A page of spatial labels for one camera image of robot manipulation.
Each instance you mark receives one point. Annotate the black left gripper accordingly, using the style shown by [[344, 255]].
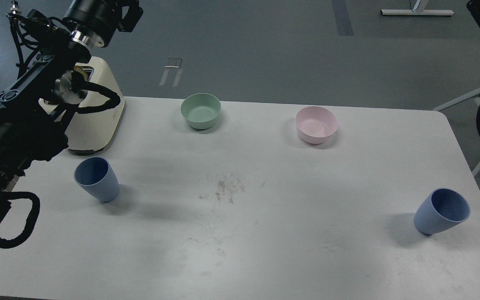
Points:
[[100, 19]]

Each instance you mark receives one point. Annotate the pink bowl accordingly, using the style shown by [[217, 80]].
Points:
[[315, 125]]

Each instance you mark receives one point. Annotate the cream white toaster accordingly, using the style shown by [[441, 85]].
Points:
[[88, 133]]

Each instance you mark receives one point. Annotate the green bowl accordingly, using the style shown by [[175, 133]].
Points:
[[201, 110]]

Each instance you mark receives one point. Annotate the white table foot bar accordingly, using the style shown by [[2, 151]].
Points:
[[418, 8]]

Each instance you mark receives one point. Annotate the blue cup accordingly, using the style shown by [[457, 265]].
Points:
[[96, 176], [443, 209]]

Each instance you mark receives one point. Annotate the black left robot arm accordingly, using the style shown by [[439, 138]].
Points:
[[35, 110]]

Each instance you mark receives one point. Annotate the toast slice in toaster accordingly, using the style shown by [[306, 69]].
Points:
[[83, 71]]

